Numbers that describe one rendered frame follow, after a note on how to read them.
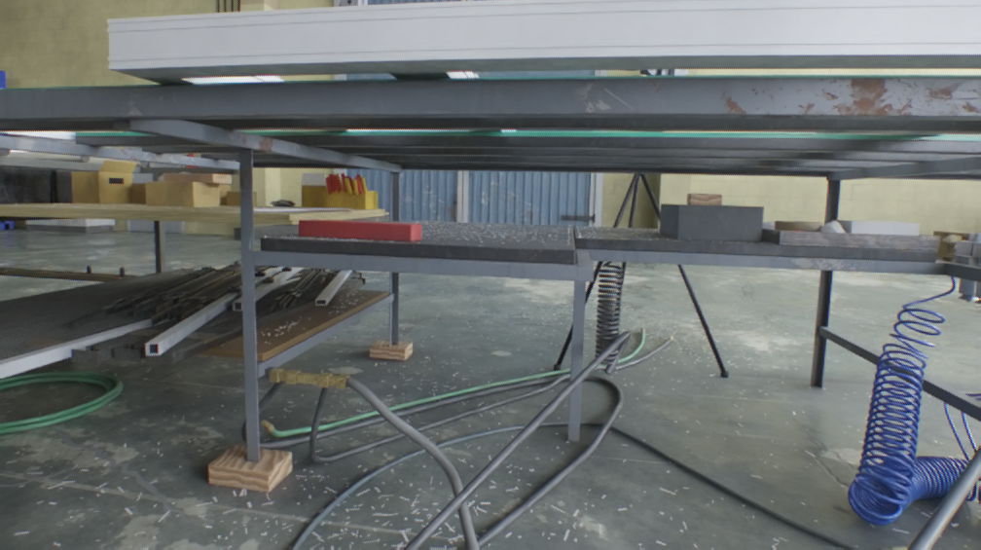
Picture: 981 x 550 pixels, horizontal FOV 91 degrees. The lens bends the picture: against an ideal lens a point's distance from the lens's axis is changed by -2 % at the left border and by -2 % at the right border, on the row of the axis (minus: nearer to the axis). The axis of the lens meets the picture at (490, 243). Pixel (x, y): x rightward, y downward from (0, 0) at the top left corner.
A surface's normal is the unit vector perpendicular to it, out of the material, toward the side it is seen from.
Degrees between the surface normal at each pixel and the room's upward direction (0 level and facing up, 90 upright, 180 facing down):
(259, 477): 90
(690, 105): 90
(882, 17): 90
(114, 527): 0
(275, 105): 90
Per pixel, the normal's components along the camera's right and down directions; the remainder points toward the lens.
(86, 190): -0.13, 0.09
